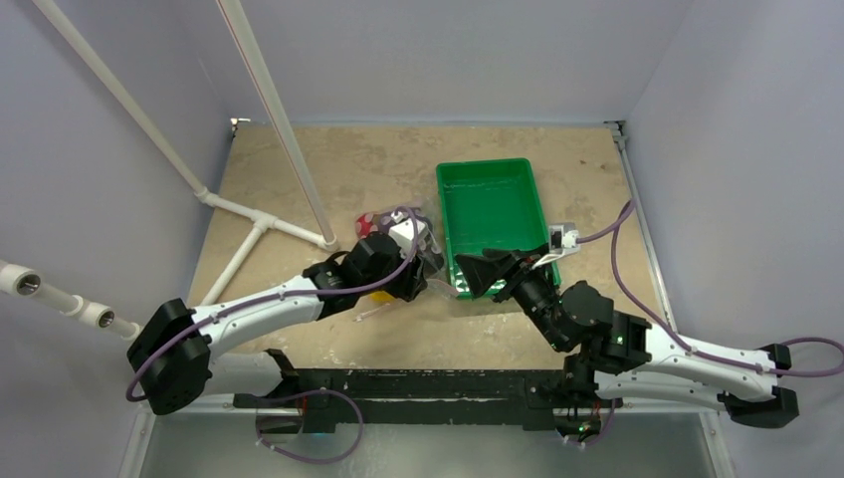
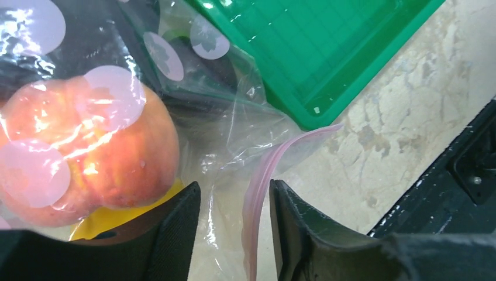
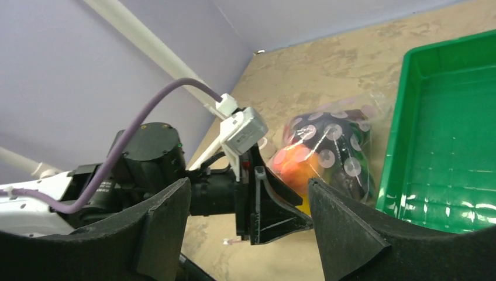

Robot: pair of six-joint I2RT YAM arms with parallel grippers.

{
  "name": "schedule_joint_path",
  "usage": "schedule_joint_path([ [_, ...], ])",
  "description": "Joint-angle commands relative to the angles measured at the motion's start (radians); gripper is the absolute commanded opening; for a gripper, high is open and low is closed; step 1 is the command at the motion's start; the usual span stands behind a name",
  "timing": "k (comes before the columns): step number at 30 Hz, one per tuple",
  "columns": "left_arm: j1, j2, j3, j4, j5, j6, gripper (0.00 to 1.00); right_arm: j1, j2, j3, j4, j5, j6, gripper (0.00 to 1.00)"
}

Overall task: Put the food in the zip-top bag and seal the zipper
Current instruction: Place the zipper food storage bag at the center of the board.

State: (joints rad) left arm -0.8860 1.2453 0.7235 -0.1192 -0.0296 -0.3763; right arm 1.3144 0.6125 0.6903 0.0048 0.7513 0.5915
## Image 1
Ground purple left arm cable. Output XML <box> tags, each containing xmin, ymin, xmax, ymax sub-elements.
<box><xmin>124</xmin><ymin>205</ymin><xmax>423</xmax><ymax>403</ymax></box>

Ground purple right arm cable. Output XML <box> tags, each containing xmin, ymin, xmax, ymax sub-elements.
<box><xmin>574</xmin><ymin>198</ymin><xmax>844</xmax><ymax>379</ymax></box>

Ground yellow toy bell pepper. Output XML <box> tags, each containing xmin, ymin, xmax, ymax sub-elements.
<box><xmin>369</xmin><ymin>291</ymin><xmax>395</xmax><ymax>304</ymax></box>

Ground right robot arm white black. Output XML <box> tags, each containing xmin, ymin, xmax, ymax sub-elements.
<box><xmin>455</xmin><ymin>245</ymin><xmax>799</xmax><ymax>429</ymax></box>

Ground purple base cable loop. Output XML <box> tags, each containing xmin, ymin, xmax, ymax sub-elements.
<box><xmin>254</xmin><ymin>388</ymin><xmax>366</xmax><ymax>466</ymax></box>

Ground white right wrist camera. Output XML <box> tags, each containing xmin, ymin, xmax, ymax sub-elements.
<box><xmin>532</xmin><ymin>222</ymin><xmax>580</xmax><ymax>269</ymax></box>

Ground white pvc pipe frame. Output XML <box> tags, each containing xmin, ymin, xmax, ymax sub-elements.
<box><xmin>1</xmin><ymin>1</ymin><xmax>338</xmax><ymax>341</ymax></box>

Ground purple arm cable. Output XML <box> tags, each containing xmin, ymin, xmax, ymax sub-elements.
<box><xmin>574</xmin><ymin>198</ymin><xmax>844</xmax><ymax>379</ymax></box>
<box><xmin>124</xmin><ymin>205</ymin><xmax>423</xmax><ymax>403</ymax></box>

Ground green plastic tray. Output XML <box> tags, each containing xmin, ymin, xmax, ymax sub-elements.
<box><xmin>436</xmin><ymin>158</ymin><xmax>547</xmax><ymax>300</ymax></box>

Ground clear pink zip top bag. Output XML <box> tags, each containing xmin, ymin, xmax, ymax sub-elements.
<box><xmin>353</xmin><ymin>200</ymin><xmax>459</xmax><ymax>299</ymax></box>

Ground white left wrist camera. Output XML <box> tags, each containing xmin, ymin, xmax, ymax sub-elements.
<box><xmin>381</xmin><ymin>211</ymin><xmax>431</xmax><ymax>257</ymax></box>

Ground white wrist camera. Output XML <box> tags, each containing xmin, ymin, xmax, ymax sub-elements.
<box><xmin>381</xmin><ymin>211</ymin><xmax>431</xmax><ymax>257</ymax></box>
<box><xmin>532</xmin><ymin>222</ymin><xmax>580</xmax><ymax>269</ymax></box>

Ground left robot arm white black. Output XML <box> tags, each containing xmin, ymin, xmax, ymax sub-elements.
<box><xmin>125</xmin><ymin>221</ymin><xmax>427</xmax><ymax>415</ymax></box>

